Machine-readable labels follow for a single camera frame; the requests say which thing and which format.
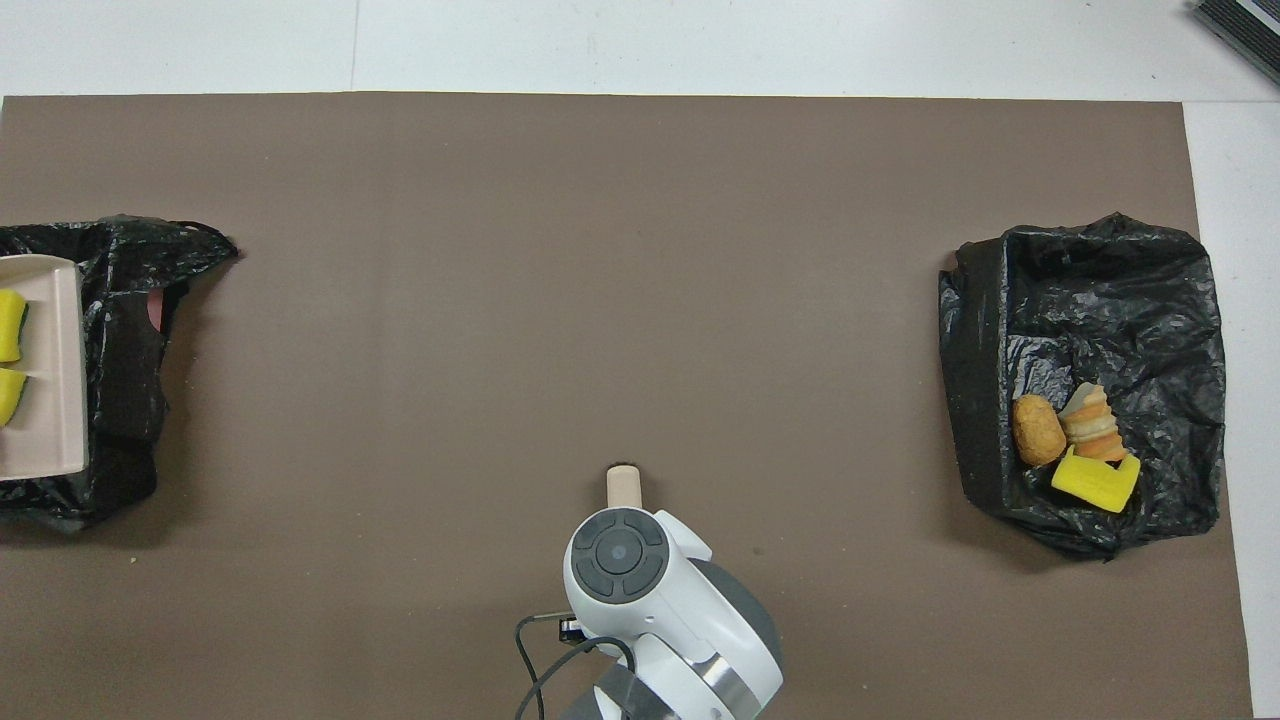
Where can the yellow-green sponge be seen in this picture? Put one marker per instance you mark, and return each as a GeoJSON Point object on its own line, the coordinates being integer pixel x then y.
{"type": "Point", "coordinates": [9, 397]}

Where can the brown table mat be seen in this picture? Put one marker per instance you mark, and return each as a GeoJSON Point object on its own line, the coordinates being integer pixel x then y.
{"type": "Point", "coordinates": [850, 160]}

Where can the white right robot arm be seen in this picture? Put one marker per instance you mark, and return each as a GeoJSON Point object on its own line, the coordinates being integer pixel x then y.
{"type": "Point", "coordinates": [650, 600]}

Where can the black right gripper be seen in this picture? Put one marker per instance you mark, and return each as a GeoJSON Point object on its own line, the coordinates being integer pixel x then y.
{"type": "Point", "coordinates": [573, 629]}

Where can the beige hand brush black bristles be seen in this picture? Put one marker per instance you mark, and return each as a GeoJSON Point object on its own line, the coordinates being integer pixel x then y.
{"type": "Point", "coordinates": [623, 488]}

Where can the dark grey ribbed device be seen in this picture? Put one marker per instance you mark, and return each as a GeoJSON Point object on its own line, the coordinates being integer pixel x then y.
{"type": "Point", "coordinates": [1245, 30]}

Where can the black bin bag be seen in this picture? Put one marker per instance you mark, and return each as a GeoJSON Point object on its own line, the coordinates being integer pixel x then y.
{"type": "Point", "coordinates": [1100, 300]}
{"type": "Point", "coordinates": [130, 400]}

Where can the yellow notched sponge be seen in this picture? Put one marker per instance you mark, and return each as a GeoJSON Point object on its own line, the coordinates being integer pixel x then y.
{"type": "Point", "coordinates": [1090, 485]}

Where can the beige plastic dustpan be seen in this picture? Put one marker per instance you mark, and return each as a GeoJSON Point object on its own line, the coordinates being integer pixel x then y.
{"type": "Point", "coordinates": [55, 380]}

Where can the left black bin bag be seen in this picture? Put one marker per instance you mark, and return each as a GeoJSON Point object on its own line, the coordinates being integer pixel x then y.
{"type": "Point", "coordinates": [130, 400]}

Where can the brown bread roll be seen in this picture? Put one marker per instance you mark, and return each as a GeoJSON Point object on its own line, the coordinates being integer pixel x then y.
{"type": "Point", "coordinates": [1038, 430]}

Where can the right black bin bag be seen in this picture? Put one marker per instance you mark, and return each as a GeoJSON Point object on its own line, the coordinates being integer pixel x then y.
{"type": "Point", "coordinates": [1100, 300]}

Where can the striped croissant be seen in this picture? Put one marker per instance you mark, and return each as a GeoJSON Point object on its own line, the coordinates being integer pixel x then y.
{"type": "Point", "coordinates": [1095, 430]}

